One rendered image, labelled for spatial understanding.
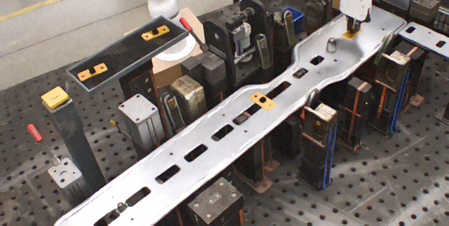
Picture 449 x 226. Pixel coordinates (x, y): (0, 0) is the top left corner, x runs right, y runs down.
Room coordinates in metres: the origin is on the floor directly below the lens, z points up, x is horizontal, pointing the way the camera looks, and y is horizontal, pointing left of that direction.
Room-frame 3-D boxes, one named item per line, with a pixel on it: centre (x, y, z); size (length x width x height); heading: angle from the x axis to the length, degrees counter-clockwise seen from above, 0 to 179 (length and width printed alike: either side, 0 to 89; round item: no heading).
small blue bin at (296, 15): (1.74, -0.34, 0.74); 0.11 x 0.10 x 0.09; 128
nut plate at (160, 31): (1.19, 0.19, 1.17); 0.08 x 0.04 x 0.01; 116
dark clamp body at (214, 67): (1.14, 0.03, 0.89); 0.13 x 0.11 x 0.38; 38
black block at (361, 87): (1.04, -0.44, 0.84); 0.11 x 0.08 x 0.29; 38
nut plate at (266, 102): (1.00, -0.12, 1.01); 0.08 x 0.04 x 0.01; 39
